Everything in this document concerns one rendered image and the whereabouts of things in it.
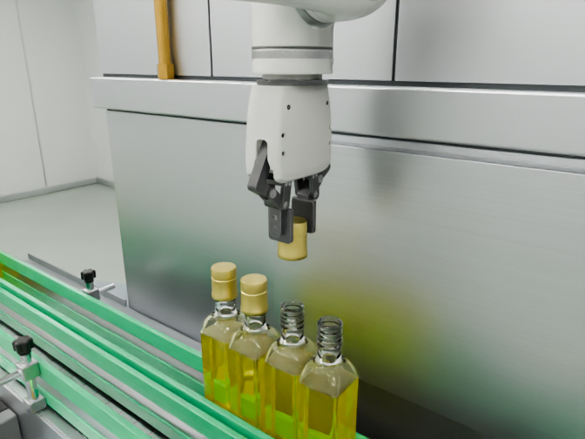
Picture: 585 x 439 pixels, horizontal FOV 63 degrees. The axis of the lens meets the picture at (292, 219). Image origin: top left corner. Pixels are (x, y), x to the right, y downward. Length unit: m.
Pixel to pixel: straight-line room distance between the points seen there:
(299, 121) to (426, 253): 0.24
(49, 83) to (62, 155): 0.90
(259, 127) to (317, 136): 0.07
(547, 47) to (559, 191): 0.15
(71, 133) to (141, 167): 5.96
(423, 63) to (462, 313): 0.30
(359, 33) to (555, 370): 0.45
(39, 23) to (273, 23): 6.38
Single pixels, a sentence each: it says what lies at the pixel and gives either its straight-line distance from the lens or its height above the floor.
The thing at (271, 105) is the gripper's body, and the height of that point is 1.55.
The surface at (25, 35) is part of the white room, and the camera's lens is 6.74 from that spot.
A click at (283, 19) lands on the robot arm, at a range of 0.49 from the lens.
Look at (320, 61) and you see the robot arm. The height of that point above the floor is 1.59.
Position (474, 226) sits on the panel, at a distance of 0.58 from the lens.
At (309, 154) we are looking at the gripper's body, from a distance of 0.52.
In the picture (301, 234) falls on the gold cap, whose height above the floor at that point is 1.41.
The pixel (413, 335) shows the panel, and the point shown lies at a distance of 0.67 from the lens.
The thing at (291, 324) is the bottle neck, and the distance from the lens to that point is 0.59.
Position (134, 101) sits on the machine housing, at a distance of 0.95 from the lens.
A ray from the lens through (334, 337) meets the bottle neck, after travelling 0.56.
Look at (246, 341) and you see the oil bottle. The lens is 0.64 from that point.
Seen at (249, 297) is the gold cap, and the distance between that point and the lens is 0.61.
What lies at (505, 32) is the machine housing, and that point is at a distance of 0.59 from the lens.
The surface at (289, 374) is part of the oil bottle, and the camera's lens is 0.61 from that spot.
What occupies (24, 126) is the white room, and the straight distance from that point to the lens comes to 6.70.
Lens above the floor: 1.59
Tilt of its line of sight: 18 degrees down
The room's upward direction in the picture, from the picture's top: straight up
